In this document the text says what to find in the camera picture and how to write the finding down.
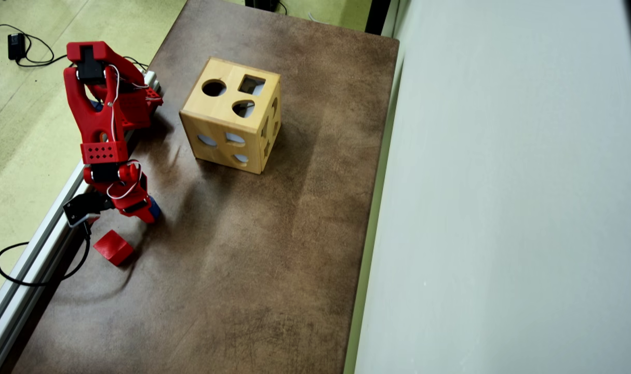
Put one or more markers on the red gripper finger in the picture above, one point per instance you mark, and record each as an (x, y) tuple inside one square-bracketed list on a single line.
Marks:
[(148, 215)]

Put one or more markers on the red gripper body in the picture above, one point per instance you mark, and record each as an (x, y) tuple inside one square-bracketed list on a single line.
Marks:
[(137, 207)]

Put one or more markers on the blue wooden cylinder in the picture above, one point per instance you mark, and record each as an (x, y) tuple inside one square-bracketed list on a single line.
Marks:
[(155, 208)]

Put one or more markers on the red robot arm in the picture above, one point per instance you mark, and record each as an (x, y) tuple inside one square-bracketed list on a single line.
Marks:
[(94, 119)]

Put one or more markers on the wooden shape sorter box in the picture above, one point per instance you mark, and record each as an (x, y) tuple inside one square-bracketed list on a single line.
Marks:
[(216, 110)]

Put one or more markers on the red wooden cube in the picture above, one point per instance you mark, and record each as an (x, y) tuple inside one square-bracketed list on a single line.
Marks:
[(112, 246)]

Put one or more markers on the blue clamp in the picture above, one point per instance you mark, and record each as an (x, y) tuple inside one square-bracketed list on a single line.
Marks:
[(96, 106)]

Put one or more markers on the black power adapter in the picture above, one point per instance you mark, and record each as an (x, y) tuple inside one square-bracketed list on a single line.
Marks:
[(16, 45)]

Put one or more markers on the black device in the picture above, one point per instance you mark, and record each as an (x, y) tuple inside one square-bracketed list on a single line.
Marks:
[(263, 4)]

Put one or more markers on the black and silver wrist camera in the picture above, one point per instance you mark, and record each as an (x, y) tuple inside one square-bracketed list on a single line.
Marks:
[(81, 208)]

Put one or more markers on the aluminium profile rail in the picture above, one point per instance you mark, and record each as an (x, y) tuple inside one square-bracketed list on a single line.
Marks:
[(14, 306)]

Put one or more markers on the black post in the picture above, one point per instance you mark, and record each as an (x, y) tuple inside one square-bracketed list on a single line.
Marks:
[(377, 15)]

